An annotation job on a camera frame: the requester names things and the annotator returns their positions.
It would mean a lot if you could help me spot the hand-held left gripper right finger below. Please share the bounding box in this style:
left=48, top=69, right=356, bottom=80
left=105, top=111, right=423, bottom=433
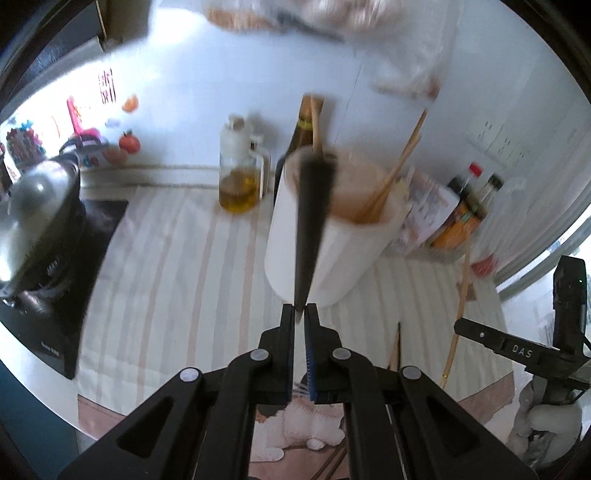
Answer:
left=304, top=303, right=540, bottom=480

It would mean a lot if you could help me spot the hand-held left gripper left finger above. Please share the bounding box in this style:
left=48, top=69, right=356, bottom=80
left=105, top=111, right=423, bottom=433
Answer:
left=56, top=304, right=295, bottom=480

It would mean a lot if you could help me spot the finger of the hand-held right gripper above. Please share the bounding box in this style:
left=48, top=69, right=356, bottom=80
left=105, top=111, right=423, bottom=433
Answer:
left=454, top=318, right=563, bottom=371

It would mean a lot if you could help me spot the cream utensil holder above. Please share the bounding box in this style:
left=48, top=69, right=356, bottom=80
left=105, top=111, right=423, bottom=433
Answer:
left=264, top=144, right=413, bottom=309

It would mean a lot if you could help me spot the person's right hand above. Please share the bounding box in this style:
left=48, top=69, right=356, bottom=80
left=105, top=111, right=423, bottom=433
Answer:
left=507, top=376, right=583, bottom=462

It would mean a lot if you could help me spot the striped cat print tablecloth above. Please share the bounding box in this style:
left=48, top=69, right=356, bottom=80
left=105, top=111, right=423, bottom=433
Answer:
left=76, top=182, right=515, bottom=480

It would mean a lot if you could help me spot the black-capped orange label bottle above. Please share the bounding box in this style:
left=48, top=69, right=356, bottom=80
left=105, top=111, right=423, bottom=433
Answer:
left=429, top=173, right=505, bottom=252

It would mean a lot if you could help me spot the glass oil dispenser bottle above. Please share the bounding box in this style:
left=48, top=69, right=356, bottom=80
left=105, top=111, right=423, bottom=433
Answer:
left=218, top=113, right=271, bottom=215

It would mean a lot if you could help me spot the red-capped soy sauce bottle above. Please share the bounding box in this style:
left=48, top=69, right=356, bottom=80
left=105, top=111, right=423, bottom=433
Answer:
left=445, top=162, right=483, bottom=204

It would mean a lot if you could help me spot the white seasoning packet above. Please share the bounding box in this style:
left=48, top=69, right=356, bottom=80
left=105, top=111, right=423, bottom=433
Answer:
left=402, top=178, right=455, bottom=250

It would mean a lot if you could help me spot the brown gold-capped sauce bottle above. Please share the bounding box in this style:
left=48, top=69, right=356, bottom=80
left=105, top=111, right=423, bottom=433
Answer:
left=274, top=93, right=326, bottom=208

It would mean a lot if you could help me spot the black cooktop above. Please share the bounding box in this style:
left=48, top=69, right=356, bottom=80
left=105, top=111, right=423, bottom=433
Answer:
left=0, top=198, right=130, bottom=380

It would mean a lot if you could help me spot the lidded steel wok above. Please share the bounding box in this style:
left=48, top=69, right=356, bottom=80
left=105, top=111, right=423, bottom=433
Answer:
left=0, top=154, right=88, bottom=296

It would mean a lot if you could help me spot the clear plastic bag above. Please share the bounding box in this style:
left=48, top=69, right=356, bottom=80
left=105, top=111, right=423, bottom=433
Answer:
left=369, top=0, right=462, bottom=100

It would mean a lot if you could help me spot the black range hood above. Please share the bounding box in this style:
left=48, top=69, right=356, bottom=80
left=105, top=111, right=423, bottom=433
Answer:
left=0, top=0, right=155, bottom=100

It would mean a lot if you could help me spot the aluminium window frame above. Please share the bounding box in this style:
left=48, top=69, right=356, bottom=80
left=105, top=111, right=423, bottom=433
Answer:
left=496, top=203, right=591, bottom=301

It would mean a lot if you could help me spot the pink cartoon wall sticker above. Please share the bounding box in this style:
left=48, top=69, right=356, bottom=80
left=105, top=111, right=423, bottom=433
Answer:
left=67, top=96, right=102, bottom=139

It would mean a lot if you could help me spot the colourful flower wall sticker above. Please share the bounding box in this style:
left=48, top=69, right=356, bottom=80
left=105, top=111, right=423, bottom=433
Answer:
left=4, top=121, right=47, bottom=162

